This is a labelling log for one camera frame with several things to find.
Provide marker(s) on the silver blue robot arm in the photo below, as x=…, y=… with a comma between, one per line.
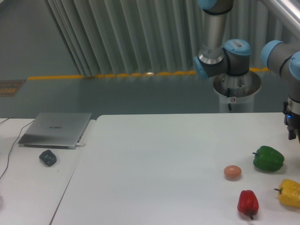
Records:
x=229, y=63

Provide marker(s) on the aluminium frame bar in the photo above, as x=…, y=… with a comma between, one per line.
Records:
x=286, y=11

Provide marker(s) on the green bell pepper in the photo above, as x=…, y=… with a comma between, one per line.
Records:
x=268, y=159

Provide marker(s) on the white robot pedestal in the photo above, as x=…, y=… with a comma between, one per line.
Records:
x=237, y=93

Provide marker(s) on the brown egg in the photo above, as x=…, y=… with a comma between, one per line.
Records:
x=232, y=172

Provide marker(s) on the silver closed laptop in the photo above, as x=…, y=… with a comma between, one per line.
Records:
x=56, y=130

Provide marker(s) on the grey pleated curtain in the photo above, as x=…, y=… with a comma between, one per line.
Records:
x=139, y=36

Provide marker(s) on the yellow bell pepper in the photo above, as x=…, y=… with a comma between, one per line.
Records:
x=289, y=193

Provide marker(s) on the red bell pepper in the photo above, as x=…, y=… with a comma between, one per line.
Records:
x=248, y=203

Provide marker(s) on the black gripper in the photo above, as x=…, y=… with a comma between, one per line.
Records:
x=291, y=110

